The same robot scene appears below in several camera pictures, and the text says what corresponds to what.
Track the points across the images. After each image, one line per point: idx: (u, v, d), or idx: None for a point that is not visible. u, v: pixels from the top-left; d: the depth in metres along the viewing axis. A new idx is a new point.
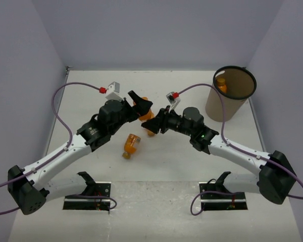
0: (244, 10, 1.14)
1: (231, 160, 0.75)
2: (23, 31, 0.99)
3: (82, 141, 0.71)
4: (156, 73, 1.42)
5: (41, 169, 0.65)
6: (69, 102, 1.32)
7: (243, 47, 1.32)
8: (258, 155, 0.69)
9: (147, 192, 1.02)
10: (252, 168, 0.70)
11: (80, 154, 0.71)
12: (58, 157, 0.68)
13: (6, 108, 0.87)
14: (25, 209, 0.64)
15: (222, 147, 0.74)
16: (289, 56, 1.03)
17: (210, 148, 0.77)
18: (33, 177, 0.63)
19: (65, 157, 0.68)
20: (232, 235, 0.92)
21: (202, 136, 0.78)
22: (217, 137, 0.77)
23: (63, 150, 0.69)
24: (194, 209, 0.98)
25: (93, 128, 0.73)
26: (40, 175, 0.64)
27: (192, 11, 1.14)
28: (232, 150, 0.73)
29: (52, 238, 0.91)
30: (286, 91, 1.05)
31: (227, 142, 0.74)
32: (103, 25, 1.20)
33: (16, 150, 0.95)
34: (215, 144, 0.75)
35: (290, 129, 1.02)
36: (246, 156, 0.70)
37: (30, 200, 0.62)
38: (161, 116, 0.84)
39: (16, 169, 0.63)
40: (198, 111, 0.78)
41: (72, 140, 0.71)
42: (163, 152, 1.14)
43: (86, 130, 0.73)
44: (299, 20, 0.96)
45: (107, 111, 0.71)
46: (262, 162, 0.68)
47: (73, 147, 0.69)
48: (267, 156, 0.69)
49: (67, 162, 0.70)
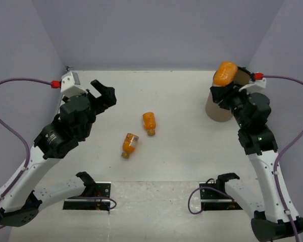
0: (245, 10, 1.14)
1: (261, 183, 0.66)
2: (22, 31, 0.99)
3: (40, 156, 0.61)
4: (156, 73, 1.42)
5: (7, 195, 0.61)
6: None
7: (243, 47, 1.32)
8: (289, 212, 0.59)
9: (147, 192, 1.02)
10: (270, 210, 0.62)
11: (44, 168, 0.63)
12: (19, 180, 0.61)
13: (6, 107, 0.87)
14: (18, 223, 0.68)
15: (266, 170, 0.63)
16: (290, 55, 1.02)
17: (252, 155, 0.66)
18: (2, 203, 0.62)
19: (27, 178, 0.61)
20: (232, 235, 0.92)
21: (257, 135, 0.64)
22: (271, 154, 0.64)
23: (22, 171, 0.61)
24: (194, 209, 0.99)
25: (53, 132, 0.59)
26: (8, 201, 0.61)
27: (192, 10, 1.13)
28: (271, 182, 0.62)
29: (52, 238, 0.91)
30: (286, 90, 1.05)
31: (275, 172, 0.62)
32: (103, 25, 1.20)
33: (16, 151, 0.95)
34: (263, 161, 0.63)
35: (290, 129, 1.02)
36: (276, 200, 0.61)
37: (14, 219, 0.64)
38: (229, 88, 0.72)
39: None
40: (268, 103, 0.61)
41: (31, 155, 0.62)
42: (163, 152, 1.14)
43: (43, 137, 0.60)
44: (299, 20, 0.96)
45: (68, 112, 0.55)
46: (285, 219, 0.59)
47: (33, 165, 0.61)
48: (294, 217, 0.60)
49: (34, 179, 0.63)
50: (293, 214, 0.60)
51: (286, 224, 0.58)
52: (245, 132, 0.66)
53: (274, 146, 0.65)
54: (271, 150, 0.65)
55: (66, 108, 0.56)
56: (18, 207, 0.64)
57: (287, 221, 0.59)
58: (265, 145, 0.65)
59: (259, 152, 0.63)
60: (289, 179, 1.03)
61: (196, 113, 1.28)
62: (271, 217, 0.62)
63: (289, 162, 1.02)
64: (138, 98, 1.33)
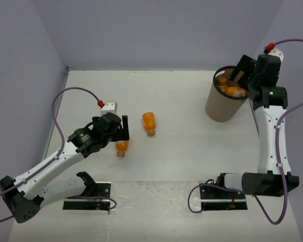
0: (244, 10, 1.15)
1: (261, 138, 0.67)
2: (23, 31, 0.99)
3: (72, 149, 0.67)
4: (157, 74, 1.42)
5: (32, 179, 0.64)
6: (69, 102, 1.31)
7: (243, 47, 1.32)
8: (281, 165, 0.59)
9: (147, 192, 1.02)
10: (262, 163, 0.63)
11: (72, 161, 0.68)
12: (48, 167, 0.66)
13: (6, 107, 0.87)
14: (18, 219, 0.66)
15: (269, 122, 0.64)
16: (290, 55, 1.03)
17: (259, 110, 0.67)
18: (23, 187, 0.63)
19: (56, 167, 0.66)
20: (232, 235, 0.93)
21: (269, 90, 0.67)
22: (279, 110, 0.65)
23: (54, 159, 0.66)
24: (194, 208, 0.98)
25: (86, 134, 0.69)
26: (31, 185, 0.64)
27: (192, 10, 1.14)
28: (271, 136, 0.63)
29: (51, 238, 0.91)
30: (286, 91, 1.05)
31: (278, 126, 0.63)
32: (104, 26, 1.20)
33: (16, 151, 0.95)
34: (268, 114, 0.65)
35: (290, 130, 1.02)
36: (271, 153, 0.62)
37: (21, 209, 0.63)
38: None
39: (7, 180, 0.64)
40: (278, 58, 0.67)
41: (64, 146, 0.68)
42: (163, 152, 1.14)
43: (77, 137, 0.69)
44: (300, 20, 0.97)
45: (107, 120, 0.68)
46: (275, 171, 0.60)
47: (64, 156, 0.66)
48: (286, 171, 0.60)
49: (59, 170, 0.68)
50: (286, 169, 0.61)
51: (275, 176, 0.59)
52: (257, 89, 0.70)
53: (285, 105, 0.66)
54: (281, 107, 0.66)
55: (106, 118, 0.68)
56: (33, 195, 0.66)
57: (277, 174, 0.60)
58: (276, 101, 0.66)
59: (266, 104, 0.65)
60: None
61: (196, 113, 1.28)
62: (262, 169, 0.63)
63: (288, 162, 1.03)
64: (139, 98, 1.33)
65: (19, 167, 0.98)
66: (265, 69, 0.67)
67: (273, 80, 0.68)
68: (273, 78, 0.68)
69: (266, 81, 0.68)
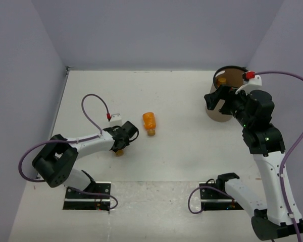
0: (244, 10, 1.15)
1: (265, 186, 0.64)
2: (23, 31, 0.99)
3: (110, 135, 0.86)
4: (156, 73, 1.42)
5: (82, 143, 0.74)
6: (69, 102, 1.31)
7: (243, 47, 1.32)
8: (292, 215, 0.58)
9: (147, 192, 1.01)
10: (272, 212, 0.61)
11: (105, 144, 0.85)
12: (93, 140, 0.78)
13: (6, 107, 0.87)
14: (54, 179, 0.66)
15: (271, 172, 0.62)
16: (289, 56, 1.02)
17: (257, 156, 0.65)
18: (76, 145, 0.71)
19: (98, 141, 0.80)
20: (232, 235, 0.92)
21: (265, 136, 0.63)
22: (278, 155, 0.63)
23: (97, 136, 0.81)
24: (194, 208, 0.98)
25: (115, 131, 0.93)
26: (81, 146, 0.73)
27: (192, 10, 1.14)
28: (277, 185, 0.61)
29: (52, 238, 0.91)
30: (286, 91, 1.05)
31: (280, 174, 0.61)
32: (104, 26, 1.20)
33: (17, 151, 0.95)
34: (270, 163, 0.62)
35: (290, 130, 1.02)
36: (281, 203, 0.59)
37: (68, 166, 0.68)
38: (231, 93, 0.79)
39: (59, 136, 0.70)
40: (270, 99, 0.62)
41: (103, 132, 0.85)
42: (163, 152, 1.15)
43: (110, 131, 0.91)
44: (299, 20, 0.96)
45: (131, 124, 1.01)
46: (287, 221, 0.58)
47: (104, 137, 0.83)
48: (298, 219, 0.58)
49: (96, 146, 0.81)
50: (297, 216, 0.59)
51: (289, 226, 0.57)
52: (250, 131, 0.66)
53: (283, 147, 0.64)
54: (279, 152, 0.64)
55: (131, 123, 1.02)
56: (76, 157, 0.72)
57: (290, 224, 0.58)
58: (272, 145, 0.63)
59: (265, 152, 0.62)
60: (289, 179, 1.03)
61: (196, 113, 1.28)
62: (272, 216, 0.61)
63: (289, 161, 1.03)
64: (139, 98, 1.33)
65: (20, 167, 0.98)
66: (257, 114, 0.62)
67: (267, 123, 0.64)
68: (266, 120, 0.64)
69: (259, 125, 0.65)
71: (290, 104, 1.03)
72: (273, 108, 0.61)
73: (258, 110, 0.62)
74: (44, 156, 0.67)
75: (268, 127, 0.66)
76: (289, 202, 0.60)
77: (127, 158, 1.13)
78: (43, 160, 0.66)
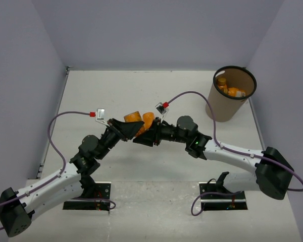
0: (244, 10, 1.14)
1: (227, 162, 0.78)
2: (23, 32, 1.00)
3: (74, 169, 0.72)
4: (156, 73, 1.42)
5: (34, 193, 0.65)
6: (69, 102, 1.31)
7: (243, 47, 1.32)
8: (252, 154, 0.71)
9: (148, 192, 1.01)
10: (248, 168, 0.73)
11: (72, 181, 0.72)
12: (51, 183, 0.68)
13: (6, 107, 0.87)
14: (11, 233, 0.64)
15: (217, 152, 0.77)
16: (290, 55, 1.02)
17: (206, 154, 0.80)
18: (25, 199, 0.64)
19: (58, 184, 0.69)
20: (232, 235, 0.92)
21: (196, 143, 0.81)
22: (210, 142, 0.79)
23: (56, 177, 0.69)
24: (194, 209, 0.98)
25: (84, 158, 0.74)
26: (33, 198, 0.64)
27: (191, 10, 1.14)
28: (227, 153, 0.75)
29: (52, 238, 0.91)
30: (287, 90, 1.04)
31: (221, 145, 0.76)
32: (103, 25, 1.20)
33: (16, 152, 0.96)
34: (210, 149, 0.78)
35: (291, 130, 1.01)
36: (241, 156, 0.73)
37: (19, 222, 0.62)
38: (154, 128, 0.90)
39: (10, 191, 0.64)
40: (190, 120, 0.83)
41: (65, 167, 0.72)
42: (162, 152, 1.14)
43: (77, 160, 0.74)
44: (299, 20, 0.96)
45: (86, 149, 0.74)
46: (256, 160, 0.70)
47: (66, 175, 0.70)
48: (261, 153, 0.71)
49: (59, 188, 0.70)
50: (257, 151, 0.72)
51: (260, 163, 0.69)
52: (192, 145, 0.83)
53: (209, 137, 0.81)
54: (209, 139, 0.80)
55: (84, 148, 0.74)
56: (32, 208, 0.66)
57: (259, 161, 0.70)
58: None
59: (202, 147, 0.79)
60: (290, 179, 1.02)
61: (196, 113, 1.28)
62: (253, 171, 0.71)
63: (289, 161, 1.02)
64: (138, 98, 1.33)
65: (20, 168, 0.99)
66: (192, 133, 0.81)
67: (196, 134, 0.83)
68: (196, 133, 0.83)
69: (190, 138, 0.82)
71: (290, 104, 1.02)
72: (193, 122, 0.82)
73: (191, 132, 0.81)
74: (0, 209, 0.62)
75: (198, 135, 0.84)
76: (244, 151, 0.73)
77: (127, 158, 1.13)
78: (0, 215, 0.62)
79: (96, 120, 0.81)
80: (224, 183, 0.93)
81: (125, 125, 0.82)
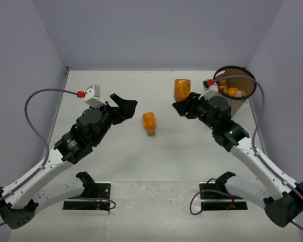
0: (244, 10, 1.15)
1: (252, 170, 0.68)
2: (23, 31, 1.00)
3: (59, 157, 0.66)
4: (156, 73, 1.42)
5: (18, 190, 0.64)
6: (69, 102, 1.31)
7: (243, 47, 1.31)
8: (286, 182, 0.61)
9: (148, 192, 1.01)
10: (271, 188, 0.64)
11: (59, 170, 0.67)
12: (35, 177, 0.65)
13: (6, 107, 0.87)
14: (13, 226, 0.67)
15: (248, 155, 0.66)
16: (289, 55, 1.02)
17: (232, 148, 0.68)
18: (10, 199, 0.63)
19: (42, 176, 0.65)
20: (232, 235, 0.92)
21: (229, 132, 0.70)
22: (247, 140, 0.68)
23: (39, 169, 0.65)
24: (194, 209, 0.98)
25: (72, 139, 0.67)
26: (17, 196, 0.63)
27: (192, 10, 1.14)
28: (259, 163, 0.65)
29: (52, 238, 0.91)
30: (287, 90, 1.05)
31: (256, 153, 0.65)
32: (103, 25, 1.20)
33: (16, 151, 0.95)
34: (243, 148, 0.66)
35: (291, 130, 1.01)
36: (272, 176, 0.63)
37: (12, 219, 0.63)
38: (190, 100, 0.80)
39: None
40: (226, 102, 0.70)
41: (49, 155, 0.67)
42: (162, 152, 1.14)
43: (63, 142, 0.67)
44: (299, 20, 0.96)
45: (82, 124, 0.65)
46: (286, 189, 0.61)
47: (50, 165, 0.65)
48: (294, 184, 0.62)
49: (45, 180, 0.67)
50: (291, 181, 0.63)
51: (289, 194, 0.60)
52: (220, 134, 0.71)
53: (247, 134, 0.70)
54: (246, 137, 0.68)
55: (81, 122, 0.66)
56: (23, 204, 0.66)
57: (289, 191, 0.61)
58: (238, 137, 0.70)
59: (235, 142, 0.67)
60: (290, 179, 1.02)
61: None
62: (274, 194, 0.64)
63: (288, 161, 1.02)
64: (139, 98, 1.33)
65: (19, 168, 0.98)
66: (222, 115, 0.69)
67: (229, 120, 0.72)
68: (228, 119, 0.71)
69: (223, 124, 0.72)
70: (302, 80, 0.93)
71: (290, 104, 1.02)
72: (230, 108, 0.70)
73: (220, 113, 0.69)
74: None
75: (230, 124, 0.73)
76: (279, 173, 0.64)
77: (127, 158, 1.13)
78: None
79: (92, 97, 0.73)
80: (224, 183, 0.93)
81: (125, 103, 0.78)
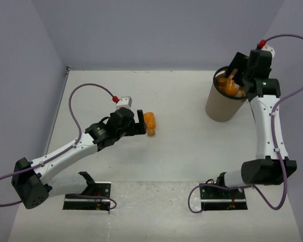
0: (244, 10, 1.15)
1: (257, 128, 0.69)
2: (23, 31, 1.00)
3: (90, 140, 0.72)
4: (156, 73, 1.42)
5: (49, 163, 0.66)
6: (69, 102, 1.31)
7: (243, 47, 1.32)
8: (278, 149, 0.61)
9: (148, 192, 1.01)
10: (260, 149, 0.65)
11: (88, 152, 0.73)
12: (66, 153, 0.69)
13: (6, 106, 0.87)
14: (28, 205, 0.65)
15: (264, 111, 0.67)
16: (289, 55, 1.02)
17: (253, 100, 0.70)
18: (40, 170, 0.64)
19: (73, 154, 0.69)
20: (232, 236, 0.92)
21: (262, 83, 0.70)
22: (274, 99, 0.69)
23: (71, 147, 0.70)
24: (194, 208, 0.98)
25: (101, 129, 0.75)
26: (47, 169, 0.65)
27: (191, 10, 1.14)
28: (267, 123, 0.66)
29: (52, 238, 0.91)
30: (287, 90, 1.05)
31: (272, 112, 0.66)
32: (103, 25, 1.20)
33: (16, 150, 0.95)
34: (263, 103, 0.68)
35: (291, 130, 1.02)
36: (268, 138, 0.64)
37: (34, 194, 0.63)
38: None
39: (24, 161, 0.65)
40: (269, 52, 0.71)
41: (81, 137, 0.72)
42: (163, 152, 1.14)
43: (94, 129, 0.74)
44: (299, 20, 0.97)
45: (121, 114, 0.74)
46: (273, 156, 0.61)
47: (82, 145, 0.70)
48: (283, 156, 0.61)
49: (73, 159, 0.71)
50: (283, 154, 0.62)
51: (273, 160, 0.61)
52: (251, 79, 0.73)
53: (278, 94, 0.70)
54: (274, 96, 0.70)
55: (119, 114, 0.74)
56: (48, 179, 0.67)
57: (275, 158, 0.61)
58: (269, 91, 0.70)
59: (260, 94, 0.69)
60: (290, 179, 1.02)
61: (196, 113, 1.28)
62: (259, 156, 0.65)
63: None
64: (139, 98, 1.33)
65: None
66: (259, 62, 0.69)
67: (267, 71, 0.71)
68: (266, 70, 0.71)
69: (258, 74, 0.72)
70: (302, 79, 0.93)
71: (290, 104, 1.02)
72: (270, 57, 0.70)
73: (257, 57, 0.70)
74: (16, 181, 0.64)
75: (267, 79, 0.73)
76: (277, 140, 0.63)
77: (128, 158, 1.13)
78: (16, 186, 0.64)
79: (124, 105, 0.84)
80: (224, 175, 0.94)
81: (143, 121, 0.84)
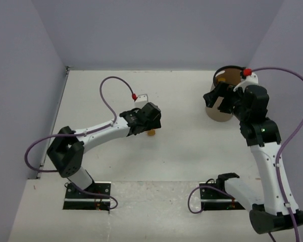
0: (244, 10, 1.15)
1: (262, 178, 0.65)
2: (23, 31, 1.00)
3: (124, 123, 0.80)
4: (156, 73, 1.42)
5: (90, 135, 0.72)
6: (69, 102, 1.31)
7: (243, 47, 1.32)
8: (289, 204, 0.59)
9: (147, 192, 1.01)
10: (269, 201, 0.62)
11: (121, 132, 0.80)
12: (104, 129, 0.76)
13: (6, 106, 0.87)
14: (63, 173, 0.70)
15: (267, 161, 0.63)
16: (290, 55, 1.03)
17: (254, 147, 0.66)
18: (82, 138, 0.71)
19: (110, 131, 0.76)
20: (232, 235, 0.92)
21: (262, 129, 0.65)
22: (275, 145, 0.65)
23: (109, 125, 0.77)
24: (194, 208, 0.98)
25: (133, 116, 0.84)
26: (89, 139, 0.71)
27: (192, 10, 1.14)
28: (273, 175, 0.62)
29: (51, 238, 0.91)
30: (287, 90, 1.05)
31: (276, 165, 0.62)
32: (103, 25, 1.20)
33: (17, 150, 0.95)
34: (265, 153, 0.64)
35: (291, 129, 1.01)
36: (277, 193, 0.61)
37: (72, 162, 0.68)
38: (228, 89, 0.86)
39: (67, 129, 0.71)
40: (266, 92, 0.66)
41: (117, 119, 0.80)
42: (163, 152, 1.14)
43: (127, 115, 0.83)
44: (299, 20, 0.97)
45: (152, 106, 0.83)
46: (284, 211, 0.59)
47: (117, 125, 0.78)
48: (294, 210, 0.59)
49: (108, 136, 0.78)
50: (293, 206, 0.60)
51: (285, 216, 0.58)
52: (250, 125, 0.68)
53: (278, 138, 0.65)
54: (275, 142, 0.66)
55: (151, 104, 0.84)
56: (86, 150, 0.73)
57: (286, 214, 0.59)
58: (269, 137, 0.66)
59: (261, 142, 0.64)
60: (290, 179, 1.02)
61: (196, 113, 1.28)
62: (269, 208, 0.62)
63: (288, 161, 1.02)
64: None
65: (19, 167, 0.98)
66: (254, 107, 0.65)
67: (264, 113, 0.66)
68: (263, 113, 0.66)
69: (255, 116, 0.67)
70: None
71: (290, 104, 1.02)
72: (267, 100, 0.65)
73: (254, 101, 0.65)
74: (54, 148, 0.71)
75: (265, 119, 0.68)
76: (286, 193, 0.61)
77: (128, 158, 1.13)
78: (53, 152, 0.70)
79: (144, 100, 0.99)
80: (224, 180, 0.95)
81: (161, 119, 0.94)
